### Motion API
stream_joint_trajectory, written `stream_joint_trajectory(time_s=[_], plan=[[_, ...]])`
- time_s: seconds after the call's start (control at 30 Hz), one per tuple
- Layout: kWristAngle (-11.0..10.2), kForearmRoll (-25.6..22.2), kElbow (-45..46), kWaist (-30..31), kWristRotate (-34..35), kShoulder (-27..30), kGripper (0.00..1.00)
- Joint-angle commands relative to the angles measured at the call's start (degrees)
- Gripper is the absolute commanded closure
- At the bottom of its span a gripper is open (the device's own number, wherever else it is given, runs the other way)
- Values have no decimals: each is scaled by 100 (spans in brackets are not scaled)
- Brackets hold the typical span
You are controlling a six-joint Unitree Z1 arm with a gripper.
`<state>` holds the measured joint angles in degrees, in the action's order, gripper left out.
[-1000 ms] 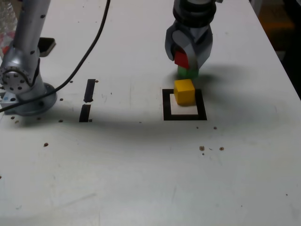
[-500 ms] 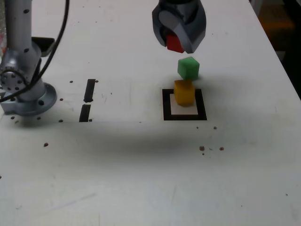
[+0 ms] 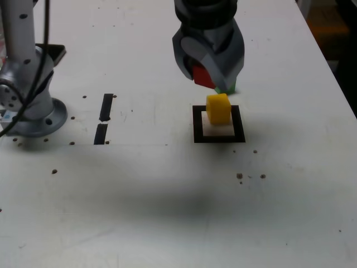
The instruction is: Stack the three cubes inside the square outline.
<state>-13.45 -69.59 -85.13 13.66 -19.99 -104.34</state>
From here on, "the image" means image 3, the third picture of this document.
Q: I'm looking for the black tape square outline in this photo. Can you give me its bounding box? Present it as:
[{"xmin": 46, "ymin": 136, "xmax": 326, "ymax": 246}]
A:
[{"xmin": 192, "ymin": 104, "xmax": 246, "ymax": 143}]

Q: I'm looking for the green cube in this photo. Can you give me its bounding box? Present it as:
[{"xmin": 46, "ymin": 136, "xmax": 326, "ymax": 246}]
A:
[{"xmin": 214, "ymin": 82, "xmax": 237, "ymax": 95}]

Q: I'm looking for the yellow cube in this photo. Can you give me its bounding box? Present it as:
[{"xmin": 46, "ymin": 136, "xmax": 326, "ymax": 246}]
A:
[{"xmin": 205, "ymin": 93, "xmax": 232, "ymax": 125}]

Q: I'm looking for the black flat plate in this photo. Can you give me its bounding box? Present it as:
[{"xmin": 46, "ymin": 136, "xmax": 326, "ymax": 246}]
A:
[{"xmin": 35, "ymin": 44, "xmax": 67, "ymax": 68}]

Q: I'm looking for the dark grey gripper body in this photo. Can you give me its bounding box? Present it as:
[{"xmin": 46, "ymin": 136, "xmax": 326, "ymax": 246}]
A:
[{"xmin": 180, "ymin": 23, "xmax": 234, "ymax": 54}]

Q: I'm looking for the black cable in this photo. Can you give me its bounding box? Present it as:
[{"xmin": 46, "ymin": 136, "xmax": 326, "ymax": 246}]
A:
[{"xmin": 0, "ymin": 0, "xmax": 51, "ymax": 137}]

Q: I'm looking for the red cube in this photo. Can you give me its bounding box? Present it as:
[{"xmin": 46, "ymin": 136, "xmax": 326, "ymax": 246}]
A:
[{"xmin": 192, "ymin": 64, "xmax": 216, "ymax": 90}]

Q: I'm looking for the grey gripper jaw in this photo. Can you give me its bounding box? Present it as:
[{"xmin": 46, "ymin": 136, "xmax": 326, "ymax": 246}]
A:
[
  {"xmin": 180, "ymin": 26, "xmax": 246, "ymax": 92},
  {"xmin": 172, "ymin": 30, "xmax": 196, "ymax": 82}
]

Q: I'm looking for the black tape strip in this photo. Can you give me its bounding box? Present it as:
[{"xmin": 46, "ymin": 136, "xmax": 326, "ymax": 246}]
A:
[{"xmin": 93, "ymin": 93, "xmax": 114, "ymax": 145}]

